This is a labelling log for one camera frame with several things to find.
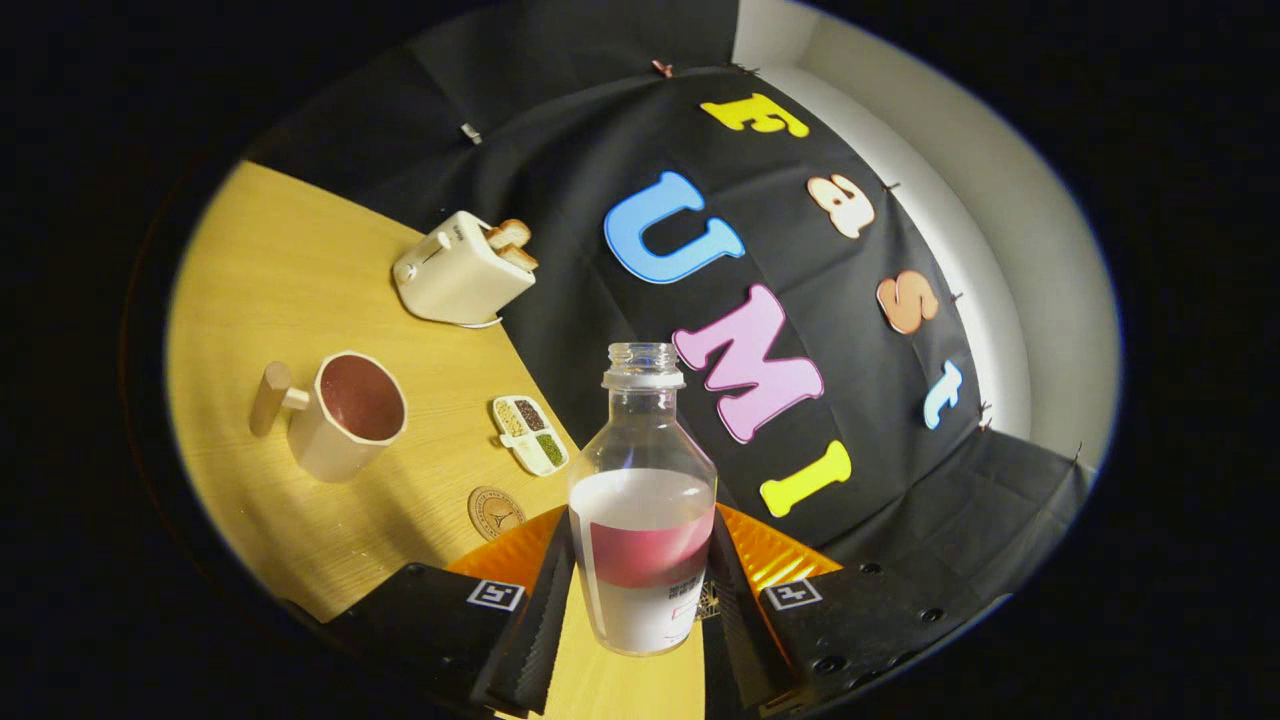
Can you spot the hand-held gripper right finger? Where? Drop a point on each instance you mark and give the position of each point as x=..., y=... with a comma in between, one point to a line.
x=735, y=620

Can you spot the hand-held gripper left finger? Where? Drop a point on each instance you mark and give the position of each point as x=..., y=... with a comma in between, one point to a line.
x=545, y=620

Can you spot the clear juice bottle red label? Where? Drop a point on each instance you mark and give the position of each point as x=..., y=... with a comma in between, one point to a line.
x=640, y=560

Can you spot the round wooden coaster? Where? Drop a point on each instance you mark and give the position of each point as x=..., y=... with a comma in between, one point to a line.
x=496, y=512

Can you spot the white divided snack tray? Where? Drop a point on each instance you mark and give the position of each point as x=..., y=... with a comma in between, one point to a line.
x=530, y=435

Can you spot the cream toaster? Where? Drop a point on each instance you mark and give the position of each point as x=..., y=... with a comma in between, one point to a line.
x=455, y=275

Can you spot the toast slice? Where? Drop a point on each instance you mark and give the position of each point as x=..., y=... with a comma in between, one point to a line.
x=508, y=233
x=520, y=258

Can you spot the wooden table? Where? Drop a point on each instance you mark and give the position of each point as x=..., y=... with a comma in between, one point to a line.
x=280, y=270

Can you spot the black backdrop cloth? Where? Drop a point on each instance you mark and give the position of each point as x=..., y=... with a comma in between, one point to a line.
x=560, y=150

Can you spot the white cloth clip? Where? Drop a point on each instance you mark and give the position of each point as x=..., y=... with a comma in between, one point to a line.
x=471, y=132

